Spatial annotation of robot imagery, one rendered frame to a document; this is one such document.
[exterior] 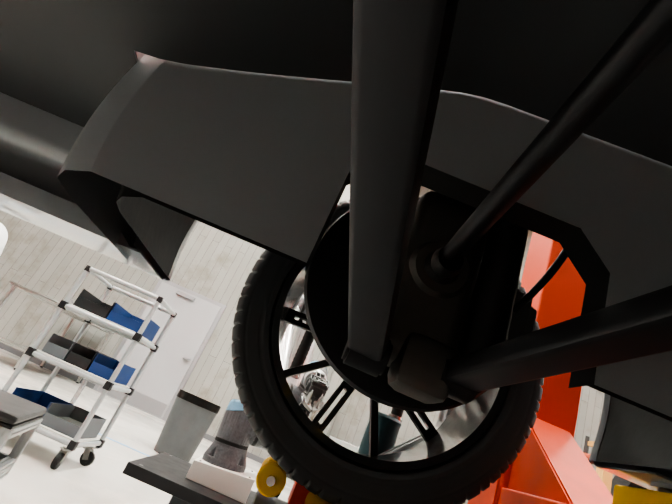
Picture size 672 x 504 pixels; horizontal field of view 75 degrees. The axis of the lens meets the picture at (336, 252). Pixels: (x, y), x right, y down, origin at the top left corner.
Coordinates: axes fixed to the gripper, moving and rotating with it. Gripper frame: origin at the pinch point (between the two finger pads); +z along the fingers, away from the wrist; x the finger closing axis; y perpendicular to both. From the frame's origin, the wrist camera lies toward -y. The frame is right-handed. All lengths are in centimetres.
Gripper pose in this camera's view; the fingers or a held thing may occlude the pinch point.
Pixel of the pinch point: (310, 411)
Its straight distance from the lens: 155.3
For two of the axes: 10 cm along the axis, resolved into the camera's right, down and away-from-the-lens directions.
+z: 0.2, 0.5, -10.0
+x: 9.1, 4.2, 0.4
